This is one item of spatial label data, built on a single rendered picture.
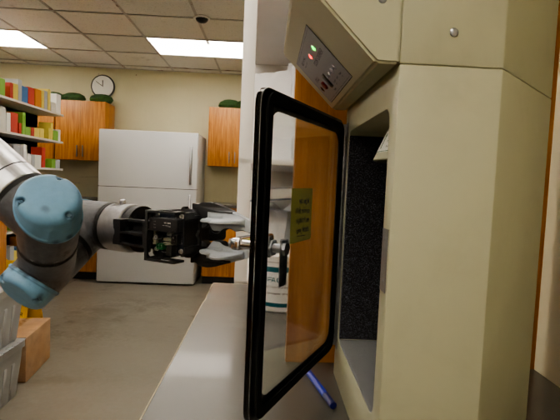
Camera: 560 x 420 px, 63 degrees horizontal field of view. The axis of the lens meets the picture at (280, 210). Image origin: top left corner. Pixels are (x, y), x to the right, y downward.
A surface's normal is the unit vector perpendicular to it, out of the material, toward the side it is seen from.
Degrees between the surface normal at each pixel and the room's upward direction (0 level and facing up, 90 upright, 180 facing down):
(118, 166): 90
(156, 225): 90
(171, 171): 90
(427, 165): 90
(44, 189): 52
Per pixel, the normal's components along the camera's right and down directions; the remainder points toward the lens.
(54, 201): 0.40, -0.55
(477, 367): 0.03, 0.07
